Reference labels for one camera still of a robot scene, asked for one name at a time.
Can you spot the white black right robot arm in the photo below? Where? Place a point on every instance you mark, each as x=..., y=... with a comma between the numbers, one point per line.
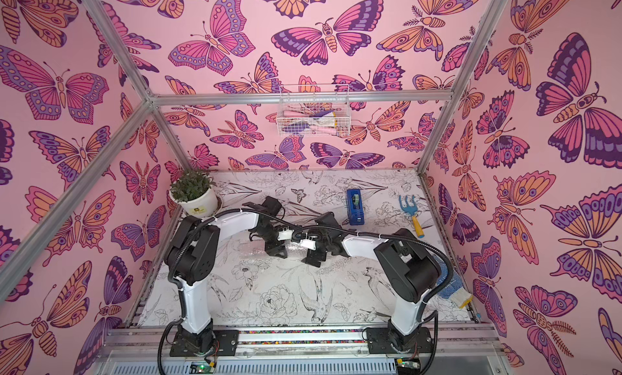
x=412, y=267

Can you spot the blue white work glove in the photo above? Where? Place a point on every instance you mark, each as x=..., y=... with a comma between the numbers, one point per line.
x=456, y=292

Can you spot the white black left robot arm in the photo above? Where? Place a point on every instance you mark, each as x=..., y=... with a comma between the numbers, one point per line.
x=192, y=253

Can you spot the aluminium frame post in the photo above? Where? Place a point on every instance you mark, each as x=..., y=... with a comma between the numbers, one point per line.
x=487, y=25

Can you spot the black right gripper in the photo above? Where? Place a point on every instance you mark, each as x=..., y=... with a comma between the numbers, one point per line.
x=317, y=251

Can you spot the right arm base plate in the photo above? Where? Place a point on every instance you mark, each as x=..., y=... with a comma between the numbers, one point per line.
x=390, y=341

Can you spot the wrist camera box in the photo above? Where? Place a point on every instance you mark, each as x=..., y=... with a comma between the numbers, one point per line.
x=285, y=235
x=308, y=244

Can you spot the teal garden fork yellow handle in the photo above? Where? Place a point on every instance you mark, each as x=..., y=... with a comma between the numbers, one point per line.
x=408, y=206

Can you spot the blue tape dispenser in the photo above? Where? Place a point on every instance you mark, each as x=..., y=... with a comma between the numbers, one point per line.
x=355, y=207

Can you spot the aluminium front rail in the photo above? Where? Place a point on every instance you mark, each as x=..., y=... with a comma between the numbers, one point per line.
x=454, y=348

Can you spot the white wire wall basket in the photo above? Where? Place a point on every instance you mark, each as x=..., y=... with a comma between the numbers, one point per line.
x=308, y=109

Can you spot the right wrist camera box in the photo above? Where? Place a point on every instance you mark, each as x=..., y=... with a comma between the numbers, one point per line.
x=308, y=244

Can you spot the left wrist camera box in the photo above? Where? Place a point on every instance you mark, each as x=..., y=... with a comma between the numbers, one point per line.
x=285, y=235

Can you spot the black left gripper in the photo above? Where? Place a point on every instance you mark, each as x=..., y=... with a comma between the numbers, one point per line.
x=277, y=249

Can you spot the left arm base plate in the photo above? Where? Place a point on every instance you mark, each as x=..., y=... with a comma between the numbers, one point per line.
x=204, y=343

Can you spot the potted green plant white pot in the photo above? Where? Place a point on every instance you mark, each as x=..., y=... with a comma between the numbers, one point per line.
x=193, y=191

